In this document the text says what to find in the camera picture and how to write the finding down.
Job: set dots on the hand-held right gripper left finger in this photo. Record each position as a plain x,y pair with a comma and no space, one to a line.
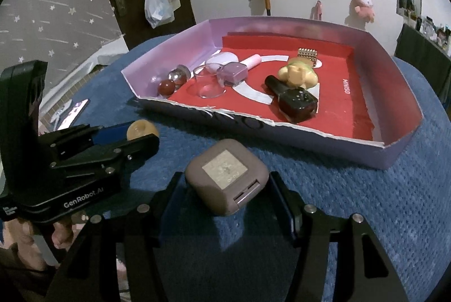
169,210

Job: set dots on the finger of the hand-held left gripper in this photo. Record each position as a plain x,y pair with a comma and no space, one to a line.
137,148
109,133

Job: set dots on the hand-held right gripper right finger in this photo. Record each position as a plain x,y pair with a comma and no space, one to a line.
285,203

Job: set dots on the small tan round ball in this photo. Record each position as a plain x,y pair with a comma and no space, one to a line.
141,128

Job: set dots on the brown square case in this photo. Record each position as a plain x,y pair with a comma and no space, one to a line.
225,196

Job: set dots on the red-brown ball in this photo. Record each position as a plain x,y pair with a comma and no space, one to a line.
166,88

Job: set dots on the clear glitter bottle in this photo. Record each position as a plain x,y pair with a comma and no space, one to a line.
179,76

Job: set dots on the clear plastic cup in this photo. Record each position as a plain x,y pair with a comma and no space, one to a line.
208,89

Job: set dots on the black nail polish bottle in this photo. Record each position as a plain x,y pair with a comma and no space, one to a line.
296,104

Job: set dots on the purple cardboard box red bottom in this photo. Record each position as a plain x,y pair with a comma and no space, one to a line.
352,104

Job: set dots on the purple nail polish bottle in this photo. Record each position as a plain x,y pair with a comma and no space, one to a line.
232,73

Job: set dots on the lavender earbud case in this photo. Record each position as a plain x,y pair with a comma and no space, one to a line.
222,59

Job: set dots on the green hooded figurine toy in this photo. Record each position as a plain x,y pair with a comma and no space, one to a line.
296,75

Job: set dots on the silver studded cylinder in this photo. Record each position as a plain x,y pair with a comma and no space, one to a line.
309,53

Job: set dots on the person's left hand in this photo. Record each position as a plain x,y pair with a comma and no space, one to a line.
61,235

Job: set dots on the white glossy card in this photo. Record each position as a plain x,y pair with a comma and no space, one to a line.
75,110

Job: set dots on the clear plastic bag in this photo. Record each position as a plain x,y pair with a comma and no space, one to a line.
156,9

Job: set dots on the dark cloth covered table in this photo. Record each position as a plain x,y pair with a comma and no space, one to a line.
415,45

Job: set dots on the pink plush pendant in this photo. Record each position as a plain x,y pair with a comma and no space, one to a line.
364,4

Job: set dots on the row of cosmetic bottles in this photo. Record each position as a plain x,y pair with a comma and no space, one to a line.
430,29

